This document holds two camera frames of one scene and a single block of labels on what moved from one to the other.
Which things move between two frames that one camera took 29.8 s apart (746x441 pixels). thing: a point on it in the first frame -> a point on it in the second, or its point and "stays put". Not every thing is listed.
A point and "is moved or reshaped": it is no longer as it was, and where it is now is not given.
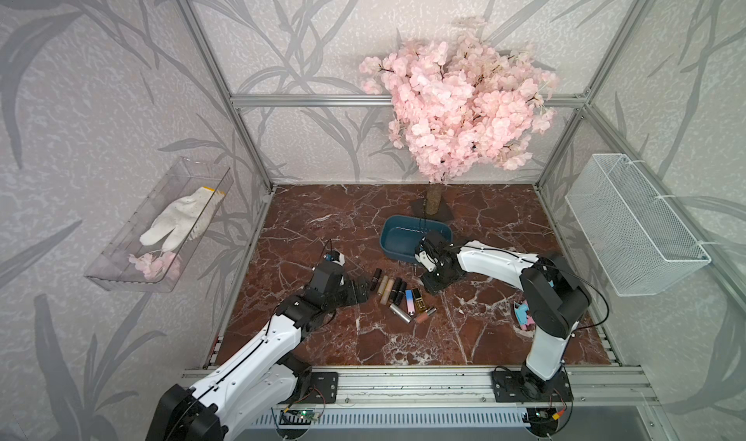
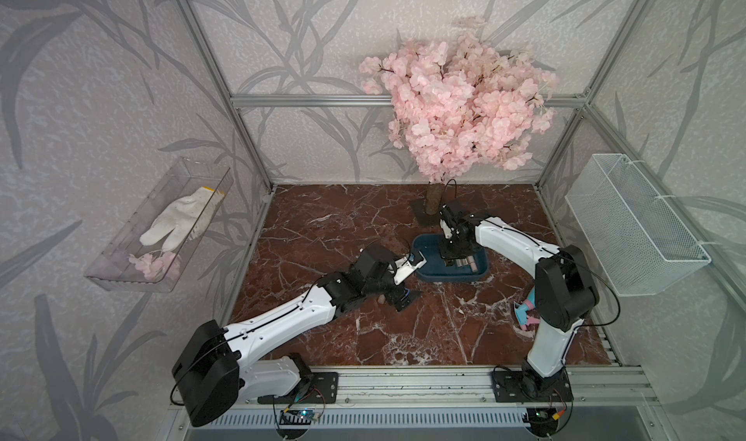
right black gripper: [429, 287] -> [445, 254]
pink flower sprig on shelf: [167, 265] stays put
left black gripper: [352, 297] -> [399, 293]
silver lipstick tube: [400, 313] is moved or reshaped
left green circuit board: [309, 414] stays put
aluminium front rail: [592, 388] stays put
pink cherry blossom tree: [463, 104] stays put
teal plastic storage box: [401, 234] is moved or reshaped
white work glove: [185, 217] stays put
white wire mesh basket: [641, 249] stays put
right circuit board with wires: [543, 421] stays put
